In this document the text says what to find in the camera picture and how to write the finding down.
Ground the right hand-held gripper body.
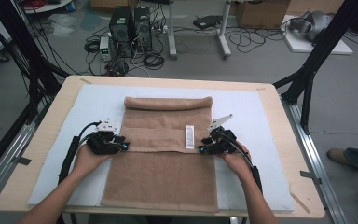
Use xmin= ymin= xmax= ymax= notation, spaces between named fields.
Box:
xmin=206 ymin=113 xmax=241 ymax=156

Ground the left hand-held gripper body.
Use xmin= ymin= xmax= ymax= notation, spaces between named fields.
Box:
xmin=85 ymin=118 xmax=123 ymax=156

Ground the brown terry towel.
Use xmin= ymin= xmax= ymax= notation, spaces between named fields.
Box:
xmin=101 ymin=95 xmax=219 ymax=214

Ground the person's right hand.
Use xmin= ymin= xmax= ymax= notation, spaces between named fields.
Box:
xmin=219 ymin=143 xmax=254 ymax=180

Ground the person's left hand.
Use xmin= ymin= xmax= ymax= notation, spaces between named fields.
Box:
xmin=73 ymin=144 xmax=113 ymax=180

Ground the white grid mat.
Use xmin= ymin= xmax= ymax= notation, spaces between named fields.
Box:
xmin=27 ymin=84 xmax=296 ymax=213

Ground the grey tape piece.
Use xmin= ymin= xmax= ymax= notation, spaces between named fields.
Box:
xmin=12 ymin=156 xmax=32 ymax=166
xmin=299 ymin=170 xmax=323 ymax=185

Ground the white power supply unit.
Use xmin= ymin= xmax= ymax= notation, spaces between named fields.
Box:
xmin=99 ymin=36 xmax=113 ymax=62

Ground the thin wooden strip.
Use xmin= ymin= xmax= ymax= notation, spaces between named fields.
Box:
xmin=288 ymin=189 xmax=311 ymax=215

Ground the white metal stand leg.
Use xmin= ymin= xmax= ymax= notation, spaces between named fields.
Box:
xmin=167 ymin=0 xmax=178 ymax=61
xmin=216 ymin=0 xmax=232 ymax=60

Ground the large black computer tower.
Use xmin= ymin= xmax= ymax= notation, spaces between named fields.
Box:
xmin=109 ymin=6 xmax=134 ymax=59

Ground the slim black computer tower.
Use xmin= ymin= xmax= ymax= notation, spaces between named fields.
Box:
xmin=133 ymin=7 xmax=153 ymax=52

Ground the flat black device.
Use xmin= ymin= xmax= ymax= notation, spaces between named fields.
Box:
xmin=193 ymin=15 xmax=223 ymax=31

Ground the white floor board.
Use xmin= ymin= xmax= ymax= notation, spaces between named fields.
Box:
xmin=281 ymin=14 xmax=353 ymax=56

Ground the large cardboard box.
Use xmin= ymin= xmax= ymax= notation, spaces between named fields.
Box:
xmin=236 ymin=0 xmax=292 ymax=31

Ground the grey bag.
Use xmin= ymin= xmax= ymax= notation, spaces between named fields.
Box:
xmin=288 ymin=10 xmax=335 ymax=43

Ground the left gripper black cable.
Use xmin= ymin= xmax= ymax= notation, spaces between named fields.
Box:
xmin=58 ymin=120 xmax=103 ymax=185

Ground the coiled black cable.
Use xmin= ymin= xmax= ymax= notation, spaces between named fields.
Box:
xmin=143 ymin=52 xmax=166 ymax=71

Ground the aluminium rail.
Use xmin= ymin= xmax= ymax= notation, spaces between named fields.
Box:
xmin=281 ymin=96 xmax=351 ymax=224
xmin=0 ymin=102 xmax=49 ymax=213

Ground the loose black floor cable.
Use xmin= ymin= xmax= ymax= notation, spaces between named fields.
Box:
xmin=227 ymin=26 xmax=288 ymax=54

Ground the black frame post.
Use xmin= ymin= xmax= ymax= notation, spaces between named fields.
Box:
xmin=273 ymin=0 xmax=358 ymax=135
xmin=0 ymin=0 xmax=71 ymax=122

